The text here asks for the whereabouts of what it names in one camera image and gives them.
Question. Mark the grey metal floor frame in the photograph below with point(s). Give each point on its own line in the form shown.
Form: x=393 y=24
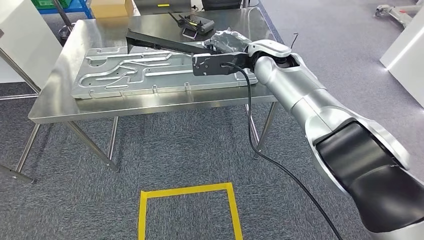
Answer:
x=397 y=11

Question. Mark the green crate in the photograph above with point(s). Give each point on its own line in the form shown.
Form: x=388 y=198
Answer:
x=49 y=2

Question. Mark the steel frame table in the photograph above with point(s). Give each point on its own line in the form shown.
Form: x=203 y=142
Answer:
x=20 y=71

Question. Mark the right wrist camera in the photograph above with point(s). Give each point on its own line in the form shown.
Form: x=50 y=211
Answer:
x=212 y=64

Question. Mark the black chair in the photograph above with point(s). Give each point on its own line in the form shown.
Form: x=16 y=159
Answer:
x=220 y=4

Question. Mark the black barrier stanchion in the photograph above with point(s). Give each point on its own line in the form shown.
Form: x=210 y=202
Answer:
x=66 y=31

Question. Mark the cardboard box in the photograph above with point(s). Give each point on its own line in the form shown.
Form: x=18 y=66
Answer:
x=109 y=8

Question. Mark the stamped metal panel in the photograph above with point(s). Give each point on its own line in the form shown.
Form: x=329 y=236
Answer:
x=132 y=79

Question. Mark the black plastic car part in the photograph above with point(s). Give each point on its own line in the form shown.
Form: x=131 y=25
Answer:
x=149 y=41

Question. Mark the black remote controller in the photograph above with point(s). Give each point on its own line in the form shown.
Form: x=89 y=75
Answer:
x=198 y=24

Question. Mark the dark grey equipment case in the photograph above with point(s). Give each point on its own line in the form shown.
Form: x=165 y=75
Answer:
x=149 y=8

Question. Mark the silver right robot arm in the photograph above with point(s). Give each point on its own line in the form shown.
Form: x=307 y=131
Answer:
x=298 y=92

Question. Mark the stainless steel workbench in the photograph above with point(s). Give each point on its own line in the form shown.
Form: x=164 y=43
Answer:
x=99 y=106

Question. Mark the blue metal frame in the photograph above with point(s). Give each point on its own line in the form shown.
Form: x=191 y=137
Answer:
x=79 y=6

